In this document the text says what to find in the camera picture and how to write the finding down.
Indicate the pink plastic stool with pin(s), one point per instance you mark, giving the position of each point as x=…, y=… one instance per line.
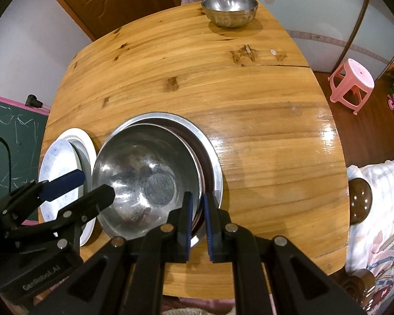
x=353, y=78

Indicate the small steel bowl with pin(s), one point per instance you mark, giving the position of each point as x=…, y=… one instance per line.
x=229, y=8

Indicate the large steel bowl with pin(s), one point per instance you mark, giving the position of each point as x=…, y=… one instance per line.
x=138, y=170

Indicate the brown wooden door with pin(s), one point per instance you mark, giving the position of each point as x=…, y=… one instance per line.
x=105, y=0

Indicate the white rimmed plate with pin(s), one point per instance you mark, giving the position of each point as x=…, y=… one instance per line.
x=85, y=144

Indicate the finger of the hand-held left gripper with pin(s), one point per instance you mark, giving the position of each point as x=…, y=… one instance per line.
x=64, y=185
x=92, y=201

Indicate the round wooden bed post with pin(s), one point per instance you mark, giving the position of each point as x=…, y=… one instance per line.
x=359, y=200

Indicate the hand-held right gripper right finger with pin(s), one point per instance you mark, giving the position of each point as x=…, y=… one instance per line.
x=210, y=229

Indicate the wide steel basin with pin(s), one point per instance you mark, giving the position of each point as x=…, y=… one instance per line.
x=213, y=167

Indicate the black easel hinge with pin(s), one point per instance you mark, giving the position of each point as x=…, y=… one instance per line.
x=32, y=101

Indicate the frosted glass wardrobe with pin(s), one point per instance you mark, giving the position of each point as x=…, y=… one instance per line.
x=315, y=16

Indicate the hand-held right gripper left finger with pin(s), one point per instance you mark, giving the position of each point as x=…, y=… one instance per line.
x=187, y=226

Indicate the pink framed green chalkboard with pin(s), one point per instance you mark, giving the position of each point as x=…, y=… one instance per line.
x=16, y=151

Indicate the white marble pattern plate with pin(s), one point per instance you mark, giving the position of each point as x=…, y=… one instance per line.
x=57, y=160

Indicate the white printed blanket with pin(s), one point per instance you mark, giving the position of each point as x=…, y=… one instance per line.
x=387, y=210

